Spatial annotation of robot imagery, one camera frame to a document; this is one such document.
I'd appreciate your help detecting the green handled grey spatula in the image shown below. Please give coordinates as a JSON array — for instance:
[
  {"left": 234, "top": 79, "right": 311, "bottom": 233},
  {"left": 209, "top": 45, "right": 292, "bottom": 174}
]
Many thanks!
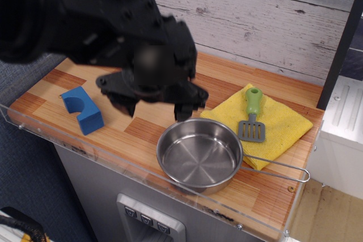
[{"left": 238, "top": 87, "right": 265, "bottom": 143}]

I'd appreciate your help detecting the grey cabinet front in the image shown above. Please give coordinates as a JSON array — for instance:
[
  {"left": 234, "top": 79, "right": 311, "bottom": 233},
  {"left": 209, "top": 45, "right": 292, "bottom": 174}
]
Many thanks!
[{"left": 56, "top": 146, "right": 258, "bottom": 241}]

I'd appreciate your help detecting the clear acrylic table guard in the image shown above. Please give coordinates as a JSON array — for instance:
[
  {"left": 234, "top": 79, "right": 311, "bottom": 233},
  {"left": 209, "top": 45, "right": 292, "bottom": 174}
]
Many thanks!
[{"left": 0, "top": 54, "right": 324, "bottom": 240}]

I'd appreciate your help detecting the dark right vertical post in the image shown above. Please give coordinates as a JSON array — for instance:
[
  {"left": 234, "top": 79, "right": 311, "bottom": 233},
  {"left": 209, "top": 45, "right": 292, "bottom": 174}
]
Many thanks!
[{"left": 316, "top": 0, "right": 362, "bottom": 110}]

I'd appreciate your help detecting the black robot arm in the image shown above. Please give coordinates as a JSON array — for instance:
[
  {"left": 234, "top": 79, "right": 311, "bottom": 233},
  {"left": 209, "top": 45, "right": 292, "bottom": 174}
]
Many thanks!
[{"left": 1, "top": 0, "right": 209, "bottom": 121}]

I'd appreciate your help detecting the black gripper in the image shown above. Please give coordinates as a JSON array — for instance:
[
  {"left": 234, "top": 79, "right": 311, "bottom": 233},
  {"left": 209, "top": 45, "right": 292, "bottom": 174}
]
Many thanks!
[{"left": 65, "top": 0, "right": 208, "bottom": 122}]

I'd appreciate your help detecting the white plastic box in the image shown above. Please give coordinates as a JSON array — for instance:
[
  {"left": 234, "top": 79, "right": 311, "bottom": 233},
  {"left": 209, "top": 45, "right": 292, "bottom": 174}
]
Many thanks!
[{"left": 307, "top": 76, "right": 362, "bottom": 199}]

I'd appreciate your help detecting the silver button panel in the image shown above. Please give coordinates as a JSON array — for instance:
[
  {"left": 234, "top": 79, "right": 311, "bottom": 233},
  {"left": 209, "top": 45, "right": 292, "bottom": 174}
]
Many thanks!
[{"left": 116, "top": 193, "right": 187, "bottom": 241}]

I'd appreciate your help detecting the blue wooden arch block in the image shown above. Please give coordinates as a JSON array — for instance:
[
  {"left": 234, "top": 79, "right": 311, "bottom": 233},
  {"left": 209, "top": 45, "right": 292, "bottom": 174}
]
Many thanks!
[{"left": 61, "top": 86, "right": 104, "bottom": 135}]

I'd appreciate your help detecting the black braided cable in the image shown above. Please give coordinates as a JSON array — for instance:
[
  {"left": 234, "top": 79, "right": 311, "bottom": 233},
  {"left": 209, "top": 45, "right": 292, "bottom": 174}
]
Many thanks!
[{"left": 0, "top": 215, "right": 46, "bottom": 242}]

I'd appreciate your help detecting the stainless steel pot with handle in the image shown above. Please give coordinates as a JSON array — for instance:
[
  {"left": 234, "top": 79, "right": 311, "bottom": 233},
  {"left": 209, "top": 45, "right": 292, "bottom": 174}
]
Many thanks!
[{"left": 156, "top": 117, "right": 311, "bottom": 196}]

